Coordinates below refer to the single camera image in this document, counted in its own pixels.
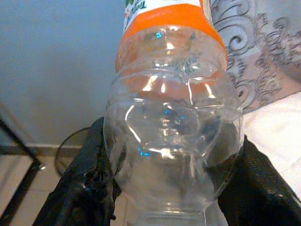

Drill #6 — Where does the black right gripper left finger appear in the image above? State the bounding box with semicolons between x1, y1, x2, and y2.
32;116;123;226

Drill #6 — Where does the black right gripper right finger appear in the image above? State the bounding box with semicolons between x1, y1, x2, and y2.
217;136;301;226

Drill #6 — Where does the clear bottle with orange label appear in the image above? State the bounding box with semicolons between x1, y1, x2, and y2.
103;0;244;226

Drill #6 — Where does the white quilted mattress cover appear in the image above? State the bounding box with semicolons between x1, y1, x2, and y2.
242;90;301;196

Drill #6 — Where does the white quilt with grey ornaments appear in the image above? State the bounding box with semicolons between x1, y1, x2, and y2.
204;0;301;113

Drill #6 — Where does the black metal frame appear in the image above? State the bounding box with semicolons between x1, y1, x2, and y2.
0;115;43;226

